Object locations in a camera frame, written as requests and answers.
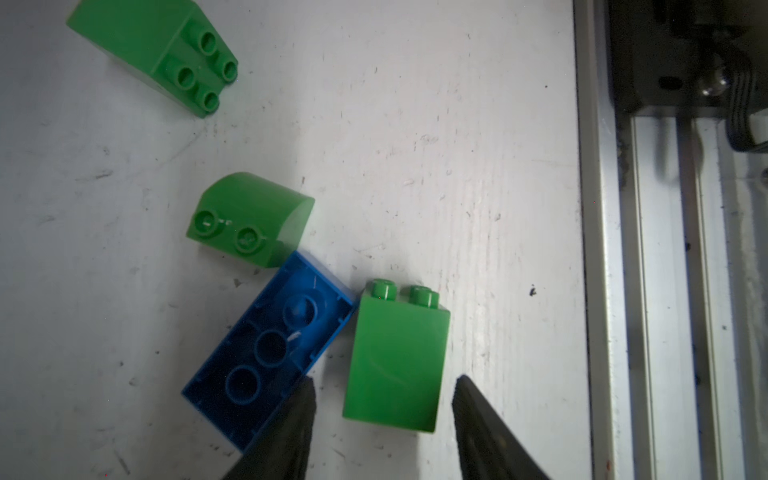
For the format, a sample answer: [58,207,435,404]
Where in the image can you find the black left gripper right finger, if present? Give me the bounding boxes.
[452,375,548,480]

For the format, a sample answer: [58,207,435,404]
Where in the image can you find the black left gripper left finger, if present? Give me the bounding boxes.
[224,377,317,479]

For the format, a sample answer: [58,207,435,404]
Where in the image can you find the blue lego front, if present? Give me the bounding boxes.
[182,251,357,452]

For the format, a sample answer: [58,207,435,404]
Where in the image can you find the green lego small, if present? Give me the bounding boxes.
[186,172,315,268]

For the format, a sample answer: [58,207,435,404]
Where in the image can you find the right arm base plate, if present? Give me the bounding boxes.
[607,1,767,117]

